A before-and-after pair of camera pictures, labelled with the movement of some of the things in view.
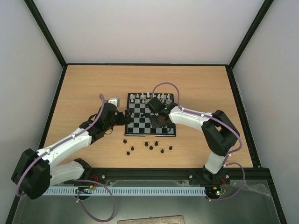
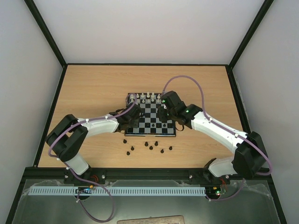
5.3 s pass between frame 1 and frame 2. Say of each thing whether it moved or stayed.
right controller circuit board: stayed
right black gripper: moved
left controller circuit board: stayed
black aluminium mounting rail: stayed
